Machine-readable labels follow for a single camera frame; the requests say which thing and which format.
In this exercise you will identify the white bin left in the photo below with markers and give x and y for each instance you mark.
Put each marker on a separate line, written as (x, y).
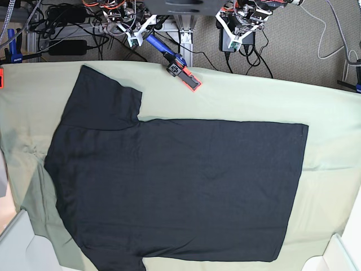
(21, 249)

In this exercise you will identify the black power adapter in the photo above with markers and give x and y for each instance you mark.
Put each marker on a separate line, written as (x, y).
(249, 39)
(224, 41)

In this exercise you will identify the black power brick on floor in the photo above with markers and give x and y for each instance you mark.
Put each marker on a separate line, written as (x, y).
(68, 48)

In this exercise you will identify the black power adapter right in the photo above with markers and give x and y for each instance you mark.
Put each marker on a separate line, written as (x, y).
(249, 39)

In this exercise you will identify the black T-shirt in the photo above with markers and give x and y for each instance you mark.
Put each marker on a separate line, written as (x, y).
(200, 190)

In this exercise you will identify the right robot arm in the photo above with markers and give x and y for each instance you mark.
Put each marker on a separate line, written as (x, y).
(124, 17)

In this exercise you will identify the orange block at left edge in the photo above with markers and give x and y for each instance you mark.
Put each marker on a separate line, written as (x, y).
(1, 78)

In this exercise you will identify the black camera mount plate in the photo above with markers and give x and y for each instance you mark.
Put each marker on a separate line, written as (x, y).
(184, 7)

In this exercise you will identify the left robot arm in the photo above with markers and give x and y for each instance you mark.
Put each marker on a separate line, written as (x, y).
(240, 17)

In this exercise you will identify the white bin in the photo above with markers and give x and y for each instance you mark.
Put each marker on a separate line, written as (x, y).
(21, 249)
(342, 253)

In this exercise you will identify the blue clamp at right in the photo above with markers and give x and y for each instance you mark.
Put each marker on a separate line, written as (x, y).
(345, 81)

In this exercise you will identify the white bin right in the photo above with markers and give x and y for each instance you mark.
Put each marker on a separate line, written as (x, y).
(342, 253)

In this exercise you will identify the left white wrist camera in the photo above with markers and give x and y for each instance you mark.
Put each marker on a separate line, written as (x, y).
(234, 46)

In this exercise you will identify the aluminium frame post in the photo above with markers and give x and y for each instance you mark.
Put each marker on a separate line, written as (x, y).
(186, 26)

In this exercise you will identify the black power adapter left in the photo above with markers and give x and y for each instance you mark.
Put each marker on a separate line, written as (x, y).
(224, 41)

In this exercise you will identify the blue orange bar clamp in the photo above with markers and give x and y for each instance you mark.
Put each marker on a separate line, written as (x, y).
(177, 66)

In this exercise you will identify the blue clamp at left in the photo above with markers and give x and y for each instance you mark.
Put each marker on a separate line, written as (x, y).
(13, 53)

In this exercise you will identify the light green table cloth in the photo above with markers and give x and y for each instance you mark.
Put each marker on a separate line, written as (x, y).
(328, 195)

